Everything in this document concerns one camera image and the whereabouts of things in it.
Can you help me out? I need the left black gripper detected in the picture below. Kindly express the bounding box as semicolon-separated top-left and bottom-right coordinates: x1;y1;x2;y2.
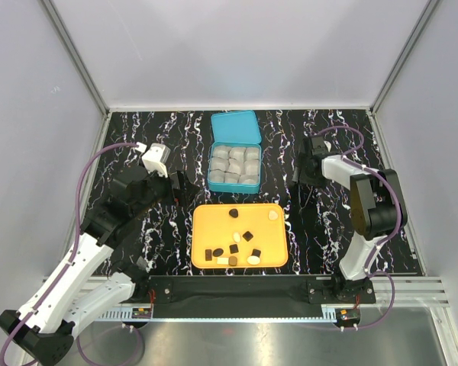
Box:
132;165;200;217

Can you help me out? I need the dark heart chocolate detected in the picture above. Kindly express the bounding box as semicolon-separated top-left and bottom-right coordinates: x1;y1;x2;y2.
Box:
229;208;239;218

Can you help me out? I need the dark square chocolate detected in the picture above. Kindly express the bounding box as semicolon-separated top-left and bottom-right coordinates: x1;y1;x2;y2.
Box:
243;231;253;241
229;244;239;254

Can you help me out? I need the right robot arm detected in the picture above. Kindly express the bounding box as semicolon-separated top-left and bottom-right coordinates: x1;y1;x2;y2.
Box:
292;136;408;303

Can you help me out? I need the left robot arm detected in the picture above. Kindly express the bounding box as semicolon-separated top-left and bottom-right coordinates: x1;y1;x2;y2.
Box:
0;166;199;365

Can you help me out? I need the dark rectangular chocolate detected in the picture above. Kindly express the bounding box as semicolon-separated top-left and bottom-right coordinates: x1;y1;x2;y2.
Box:
205;249;212;261

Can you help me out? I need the dark oval chocolate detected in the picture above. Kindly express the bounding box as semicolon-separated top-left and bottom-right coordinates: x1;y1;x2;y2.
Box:
213;249;224;257

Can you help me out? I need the white rectangular chocolate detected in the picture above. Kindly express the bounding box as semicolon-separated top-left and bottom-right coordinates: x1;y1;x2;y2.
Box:
217;257;229;265

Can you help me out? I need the white round chocolate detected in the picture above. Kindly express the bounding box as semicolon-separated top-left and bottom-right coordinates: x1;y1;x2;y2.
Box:
247;255;260;265

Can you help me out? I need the teal tin box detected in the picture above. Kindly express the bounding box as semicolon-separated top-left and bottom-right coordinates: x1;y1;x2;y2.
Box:
208;111;262;194

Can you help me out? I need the orange plastic tray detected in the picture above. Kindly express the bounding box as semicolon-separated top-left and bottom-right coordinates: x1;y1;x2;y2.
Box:
190;203;289;269

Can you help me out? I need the left small circuit board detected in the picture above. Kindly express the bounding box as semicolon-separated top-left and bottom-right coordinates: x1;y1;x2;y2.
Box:
132;307;152;319

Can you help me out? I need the small circuit board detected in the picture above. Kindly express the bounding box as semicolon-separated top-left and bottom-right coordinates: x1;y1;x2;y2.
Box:
339;309;360;321
132;307;152;319

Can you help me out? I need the right small circuit board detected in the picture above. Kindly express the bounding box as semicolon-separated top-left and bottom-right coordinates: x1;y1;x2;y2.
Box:
339;309;360;321

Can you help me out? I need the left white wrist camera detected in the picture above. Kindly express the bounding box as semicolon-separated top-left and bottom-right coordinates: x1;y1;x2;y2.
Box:
141;143;171;178

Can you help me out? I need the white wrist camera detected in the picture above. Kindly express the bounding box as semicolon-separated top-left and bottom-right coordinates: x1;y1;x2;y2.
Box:
141;143;171;178
324;141;332;152

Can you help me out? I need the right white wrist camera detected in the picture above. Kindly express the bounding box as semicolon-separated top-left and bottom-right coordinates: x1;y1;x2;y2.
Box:
324;141;332;152

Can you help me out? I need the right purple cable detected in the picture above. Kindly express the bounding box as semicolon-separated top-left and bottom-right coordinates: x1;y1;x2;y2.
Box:
312;125;400;331

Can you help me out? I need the purple cable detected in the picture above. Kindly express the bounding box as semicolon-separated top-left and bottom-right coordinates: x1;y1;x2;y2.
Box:
0;141;148;363
312;125;400;331

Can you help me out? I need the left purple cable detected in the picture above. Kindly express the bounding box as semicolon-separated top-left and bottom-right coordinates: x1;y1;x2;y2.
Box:
0;141;148;363

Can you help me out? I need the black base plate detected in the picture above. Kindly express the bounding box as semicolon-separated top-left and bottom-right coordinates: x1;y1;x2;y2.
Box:
149;274;376;319

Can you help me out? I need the white slotted cable duct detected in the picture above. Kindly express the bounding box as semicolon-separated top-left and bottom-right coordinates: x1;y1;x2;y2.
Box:
97;307;133;322

